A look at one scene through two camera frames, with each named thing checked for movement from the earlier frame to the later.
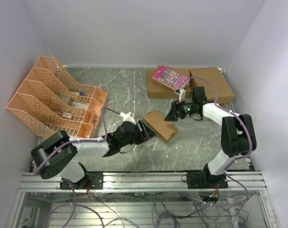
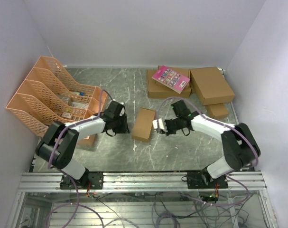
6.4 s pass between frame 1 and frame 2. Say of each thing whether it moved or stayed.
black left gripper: moved
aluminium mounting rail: stayed
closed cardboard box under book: stayed
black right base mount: stayed
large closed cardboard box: stayed
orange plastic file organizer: stayed
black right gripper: moved
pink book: stayed
